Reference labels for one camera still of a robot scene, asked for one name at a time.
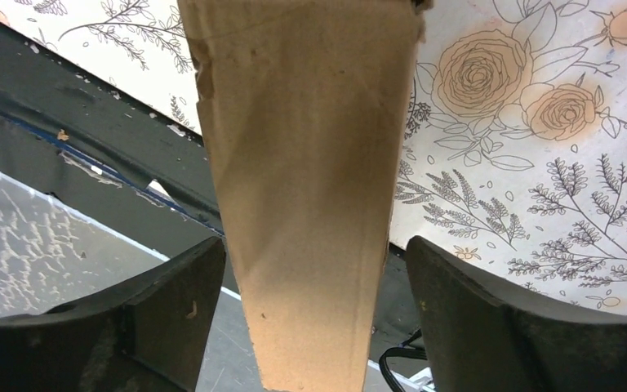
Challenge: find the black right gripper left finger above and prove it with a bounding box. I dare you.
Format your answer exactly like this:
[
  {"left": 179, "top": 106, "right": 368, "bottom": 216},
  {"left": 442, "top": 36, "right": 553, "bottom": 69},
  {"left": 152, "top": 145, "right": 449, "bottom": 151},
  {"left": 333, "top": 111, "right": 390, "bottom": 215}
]
[{"left": 0, "top": 237, "right": 226, "bottom": 391}]

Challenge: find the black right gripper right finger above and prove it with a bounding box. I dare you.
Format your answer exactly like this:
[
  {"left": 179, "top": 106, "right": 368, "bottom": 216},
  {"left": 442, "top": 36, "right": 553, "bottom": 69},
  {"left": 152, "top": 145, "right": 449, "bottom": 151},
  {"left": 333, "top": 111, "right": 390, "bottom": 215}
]
[{"left": 404, "top": 236, "right": 627, "bottom": 392}]

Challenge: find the cardboard box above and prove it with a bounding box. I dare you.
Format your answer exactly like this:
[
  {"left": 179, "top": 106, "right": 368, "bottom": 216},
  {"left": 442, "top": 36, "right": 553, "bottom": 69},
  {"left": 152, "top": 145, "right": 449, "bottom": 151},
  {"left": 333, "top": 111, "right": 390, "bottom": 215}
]
[{"left": 178, "top": 1, "right": 424, "bottom": 391}]

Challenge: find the floral patterned table mat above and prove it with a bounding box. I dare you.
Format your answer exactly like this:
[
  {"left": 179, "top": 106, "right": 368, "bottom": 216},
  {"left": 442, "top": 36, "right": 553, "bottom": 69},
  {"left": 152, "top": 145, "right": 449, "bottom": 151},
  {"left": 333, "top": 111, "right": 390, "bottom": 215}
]
[{"left": 0, "top": 0, "right": 627, "bottom": 320}]

